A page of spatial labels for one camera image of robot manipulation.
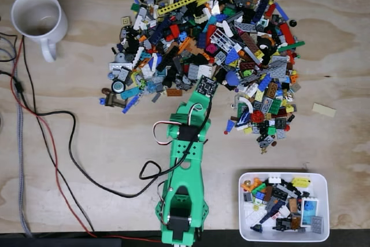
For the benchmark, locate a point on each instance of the white Lego window panel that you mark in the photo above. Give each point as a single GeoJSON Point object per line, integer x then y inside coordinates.
{"type": "Point", "coordinates": [310, 212]}

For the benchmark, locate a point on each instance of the tiny blue Lego piece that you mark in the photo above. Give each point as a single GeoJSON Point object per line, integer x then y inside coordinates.
{"type": "Point", "coordinates": [102, 100]}

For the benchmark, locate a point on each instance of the white Lego lattice window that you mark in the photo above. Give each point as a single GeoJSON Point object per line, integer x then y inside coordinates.
{"type": "Point", "coordinates": [222, 40]}

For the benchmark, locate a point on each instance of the dark blue Lego piece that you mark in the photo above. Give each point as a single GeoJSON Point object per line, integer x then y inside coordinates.
{"type": "Point", "coordinates": [270, 213]}

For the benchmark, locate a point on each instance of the black round Lego piece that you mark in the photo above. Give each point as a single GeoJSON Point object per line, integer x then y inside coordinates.
{"type": "Point", "coordinates": [293, 23]}

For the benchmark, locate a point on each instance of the brown Lego figure piece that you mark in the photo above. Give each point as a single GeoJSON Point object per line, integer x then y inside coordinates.
{"type": "Point", "coordinates": [114, 99]}

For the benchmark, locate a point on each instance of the long green Lego plate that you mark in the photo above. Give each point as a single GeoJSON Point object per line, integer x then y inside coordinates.
{"type": "Point", "coordinates": [292, 46]}

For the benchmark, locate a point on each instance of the orange Lego plate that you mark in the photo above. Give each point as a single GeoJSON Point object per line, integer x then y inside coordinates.
{"type": "Point", "coordinates": [174, 92]}

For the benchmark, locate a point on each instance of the white Lego arch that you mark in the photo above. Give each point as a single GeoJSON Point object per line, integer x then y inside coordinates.
{"type": "Point", "coordinates": [248, 101]}

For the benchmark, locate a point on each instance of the light grey Lego plate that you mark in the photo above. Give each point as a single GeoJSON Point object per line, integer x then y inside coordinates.
{"type": "Point", "coordinates": [120, 66]}

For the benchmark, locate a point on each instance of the white ceramic mug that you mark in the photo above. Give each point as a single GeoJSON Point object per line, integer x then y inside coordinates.
{"type": "Point", "coordinates": [40, 18]}

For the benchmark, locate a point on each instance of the white plastic bin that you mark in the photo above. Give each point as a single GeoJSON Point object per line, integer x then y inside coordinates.
{"type": "Point", "coordinates": [323, 200]}

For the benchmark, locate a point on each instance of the tan square Lego tile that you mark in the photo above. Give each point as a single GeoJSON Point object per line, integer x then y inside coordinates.
{"type": "Point", "coordinates": [126, 21]}

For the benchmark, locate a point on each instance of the black Lego wheel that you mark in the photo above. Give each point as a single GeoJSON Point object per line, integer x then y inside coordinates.
{"type": "Point", "coordinates": [118, 86]}

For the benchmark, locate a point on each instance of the yellow Lego piece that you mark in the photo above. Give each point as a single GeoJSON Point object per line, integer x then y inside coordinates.
{"type": "Point", "coordinates": [300, 182]}

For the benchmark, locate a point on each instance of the grey Lego wedge plate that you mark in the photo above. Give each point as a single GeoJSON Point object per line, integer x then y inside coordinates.
{"type": "Point", "coordinates": [276, 66]}

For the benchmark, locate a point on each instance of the small blue Lego plate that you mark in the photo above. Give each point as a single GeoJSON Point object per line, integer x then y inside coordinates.
{"type": "Point", "coordinates": [130, 104]}

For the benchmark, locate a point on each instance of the tan Lego plate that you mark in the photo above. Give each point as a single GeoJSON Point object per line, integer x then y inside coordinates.
{"type": "Point", "coordinates": [324, 110]}

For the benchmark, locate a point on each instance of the blue Lego dome piece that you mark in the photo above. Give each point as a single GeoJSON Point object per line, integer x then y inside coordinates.
{"type": "Point", "coordinates": [232, 79]}

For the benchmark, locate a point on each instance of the red round Lego piece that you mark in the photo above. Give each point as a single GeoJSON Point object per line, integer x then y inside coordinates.
{"type": "Point", "coordinates": [257, 117]}

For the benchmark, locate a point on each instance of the cyan Lego plate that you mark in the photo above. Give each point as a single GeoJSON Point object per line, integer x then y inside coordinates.
{"type": "Point", "coordinates": [129, 93]}

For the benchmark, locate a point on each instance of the small white Lego brick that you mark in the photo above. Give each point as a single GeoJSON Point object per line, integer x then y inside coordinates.
{"type": "Point", "coordinates": [274, 180]}

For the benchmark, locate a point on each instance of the yellow Lego technic beam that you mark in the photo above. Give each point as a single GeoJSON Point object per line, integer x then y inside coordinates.
{"type": "Point", "coordinates": [179, 4]}

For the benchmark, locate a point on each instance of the long blue Lego plate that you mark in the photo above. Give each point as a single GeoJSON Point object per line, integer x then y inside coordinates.
{"type": "Point", "coordinates": [281, 11]}

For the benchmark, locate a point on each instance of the orange Lego piece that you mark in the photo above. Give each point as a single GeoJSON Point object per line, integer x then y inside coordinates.
{"type": "Point", "coordinates": [251, 184]}

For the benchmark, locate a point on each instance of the long red Lego brick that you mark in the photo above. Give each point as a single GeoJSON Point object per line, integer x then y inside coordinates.
{"type": "Point", "coordinates": [287, 33]}

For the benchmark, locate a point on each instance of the small grey Lego plate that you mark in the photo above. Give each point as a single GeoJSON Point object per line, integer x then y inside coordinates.
{"type": "Point", "coordinates": [317, 224]}

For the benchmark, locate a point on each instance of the black camera circuit board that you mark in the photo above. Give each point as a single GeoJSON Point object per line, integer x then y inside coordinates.
{"type": "Point", "coordinates": [207, 85]}

